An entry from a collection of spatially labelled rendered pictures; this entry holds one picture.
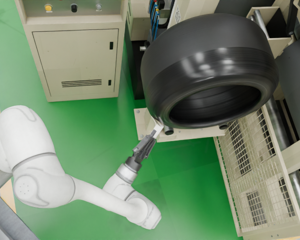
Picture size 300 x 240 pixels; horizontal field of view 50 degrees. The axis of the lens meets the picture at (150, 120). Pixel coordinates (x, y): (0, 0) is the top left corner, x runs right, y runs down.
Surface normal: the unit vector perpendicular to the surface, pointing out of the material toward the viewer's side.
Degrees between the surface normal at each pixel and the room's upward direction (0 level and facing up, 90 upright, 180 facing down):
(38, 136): 37
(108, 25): 90
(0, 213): 0
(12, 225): 0
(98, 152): 0
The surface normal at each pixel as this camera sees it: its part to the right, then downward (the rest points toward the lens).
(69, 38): 0.15, 0.91
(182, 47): -0.46, -0.28
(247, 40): 0.39, -0.41
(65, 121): 0.14, -0.40
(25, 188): -0.19, -0.07
